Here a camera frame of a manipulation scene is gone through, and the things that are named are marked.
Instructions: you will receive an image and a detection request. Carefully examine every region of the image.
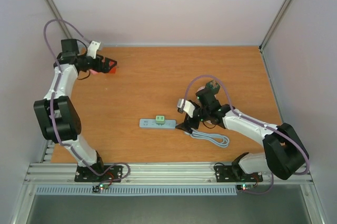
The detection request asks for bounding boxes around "pink cube plug adapter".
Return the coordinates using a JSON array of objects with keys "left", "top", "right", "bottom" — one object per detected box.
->
[{"left": 90, "top": 69, "right": 99, "bottom": 75}]

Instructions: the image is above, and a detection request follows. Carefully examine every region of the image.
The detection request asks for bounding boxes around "red cube plug adapter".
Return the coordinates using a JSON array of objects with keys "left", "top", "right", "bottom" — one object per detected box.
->
[{"left": 104, "top": 66, "right": 117, "bottom": 74}]

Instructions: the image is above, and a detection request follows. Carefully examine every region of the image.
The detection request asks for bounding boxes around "green small plug charger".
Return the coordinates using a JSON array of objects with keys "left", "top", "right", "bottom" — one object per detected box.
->
[{"left": 155, "top": 115, "right": 165, "bottom": 125}]

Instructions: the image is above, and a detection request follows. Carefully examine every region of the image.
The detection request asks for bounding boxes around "dark green patterned cube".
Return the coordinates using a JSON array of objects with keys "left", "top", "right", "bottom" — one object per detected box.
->
[{"left": 205, "top": 79, "right": 221, "bottom": 95}]

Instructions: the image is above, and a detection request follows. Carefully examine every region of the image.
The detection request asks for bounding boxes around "light blue power strip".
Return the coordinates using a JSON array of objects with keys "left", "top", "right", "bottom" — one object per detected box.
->
[{"left": 139, "top": 119, "right": 176, "bottom": 129}]

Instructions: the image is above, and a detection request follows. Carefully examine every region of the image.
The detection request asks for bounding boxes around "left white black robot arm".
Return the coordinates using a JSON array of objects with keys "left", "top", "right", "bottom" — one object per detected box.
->
[{"left": 33, "top": 39, "right": 117, "bottom": 181}]

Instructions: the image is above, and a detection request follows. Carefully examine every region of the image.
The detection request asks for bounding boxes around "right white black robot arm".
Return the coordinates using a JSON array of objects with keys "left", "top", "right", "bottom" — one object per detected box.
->
[{"left": 176, "top": 87, "right": 309, "bottom": 180}]

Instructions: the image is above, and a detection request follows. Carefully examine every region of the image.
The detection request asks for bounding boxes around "right small circuit board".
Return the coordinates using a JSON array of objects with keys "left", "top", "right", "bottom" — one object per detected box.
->
[{"left": 236, "top": 184, "right": 256, "bottom": 191}]

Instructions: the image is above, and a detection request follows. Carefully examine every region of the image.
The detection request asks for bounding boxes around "small circuit board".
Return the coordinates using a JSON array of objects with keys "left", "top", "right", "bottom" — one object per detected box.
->
[
  {"left": 236, "top": 184, "right": 256, "bottom": 191},
  {"left": 92, "top": 184, "right": 109, "bottom": 193}
]

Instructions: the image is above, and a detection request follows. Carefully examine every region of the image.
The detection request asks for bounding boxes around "left small circuit board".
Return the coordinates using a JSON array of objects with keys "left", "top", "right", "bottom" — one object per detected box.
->
[{"left": 92, "top": 184, "right": 109, "bottom": 193}]

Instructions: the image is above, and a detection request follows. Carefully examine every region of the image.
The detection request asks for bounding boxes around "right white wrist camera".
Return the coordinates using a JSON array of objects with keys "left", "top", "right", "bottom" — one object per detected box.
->
[{"left": 177, "top": 99, "right": 196, "bottom": 118}]

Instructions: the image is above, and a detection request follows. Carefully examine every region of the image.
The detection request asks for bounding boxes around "light blue coiled power cord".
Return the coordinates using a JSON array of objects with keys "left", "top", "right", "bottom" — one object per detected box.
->
[{"left": 184, "top": 129, "right": 230, "bottom": 149}]

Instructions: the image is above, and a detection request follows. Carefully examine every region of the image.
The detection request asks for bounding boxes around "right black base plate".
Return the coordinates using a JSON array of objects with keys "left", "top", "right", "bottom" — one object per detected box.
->
[{"left": 213, "top": 162, "right": 263, "bottom": 182}]

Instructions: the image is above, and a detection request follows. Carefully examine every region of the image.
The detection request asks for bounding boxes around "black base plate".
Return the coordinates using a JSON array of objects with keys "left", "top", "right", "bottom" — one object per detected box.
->
[
  {"left": 74, "top": 165, "right": 123, "bottom": 182},
  {"left": 213, "top": 162, "right": 263, "bottom": 182}
]

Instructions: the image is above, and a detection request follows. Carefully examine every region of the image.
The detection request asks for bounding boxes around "blue slotted cable duct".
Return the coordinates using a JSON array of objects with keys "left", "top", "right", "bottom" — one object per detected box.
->
[{"left": 35, "top": 185, "right": 237, "bottom": 197}]

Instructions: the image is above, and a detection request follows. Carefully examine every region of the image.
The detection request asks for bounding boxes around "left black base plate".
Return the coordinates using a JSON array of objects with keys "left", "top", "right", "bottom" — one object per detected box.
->
[{"left": 74, "top": 165, "right": 123, "bottom": 182}]

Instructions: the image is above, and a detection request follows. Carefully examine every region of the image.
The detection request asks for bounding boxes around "aluminium front rail frame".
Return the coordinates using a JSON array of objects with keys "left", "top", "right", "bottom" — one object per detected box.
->
[{"left": 23, "top": 162, "right": 314, "bottom": 186}]

